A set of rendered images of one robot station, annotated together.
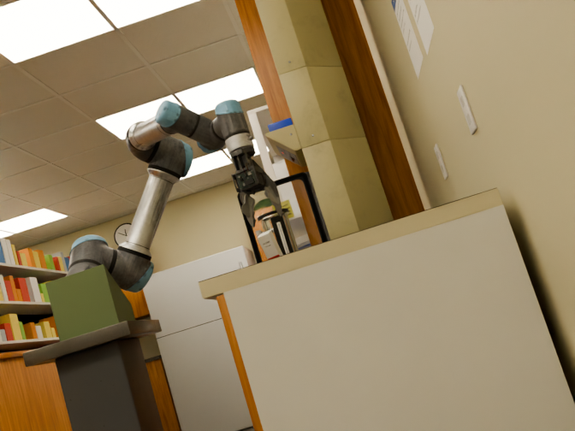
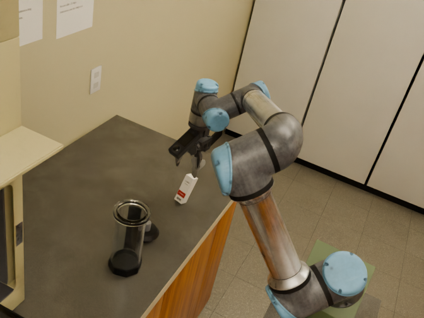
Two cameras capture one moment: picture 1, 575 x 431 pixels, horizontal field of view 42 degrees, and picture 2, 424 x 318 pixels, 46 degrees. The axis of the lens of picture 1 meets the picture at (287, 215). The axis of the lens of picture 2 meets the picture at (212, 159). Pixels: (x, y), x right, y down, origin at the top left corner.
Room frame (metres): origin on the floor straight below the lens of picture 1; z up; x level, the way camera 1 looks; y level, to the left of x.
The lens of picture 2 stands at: (3.45, 0.50, 2.11)
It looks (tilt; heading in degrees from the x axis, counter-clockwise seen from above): 33 degrees down; 194
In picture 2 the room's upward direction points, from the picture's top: 13 degrees clockwise
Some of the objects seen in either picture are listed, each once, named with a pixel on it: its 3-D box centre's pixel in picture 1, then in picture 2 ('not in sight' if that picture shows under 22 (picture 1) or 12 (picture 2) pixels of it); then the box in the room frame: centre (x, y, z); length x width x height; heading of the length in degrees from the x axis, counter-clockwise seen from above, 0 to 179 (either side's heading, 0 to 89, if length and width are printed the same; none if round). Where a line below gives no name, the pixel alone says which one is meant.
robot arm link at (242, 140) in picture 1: (240, 145); (199, 117); (2.04, 0.07, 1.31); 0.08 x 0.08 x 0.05
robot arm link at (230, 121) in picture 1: (231, 121); (205, 97); (2.04, 0.07, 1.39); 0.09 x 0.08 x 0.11; 39
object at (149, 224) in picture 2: not in sight; (146, 229); (2.28, 0.04, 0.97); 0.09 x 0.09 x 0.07
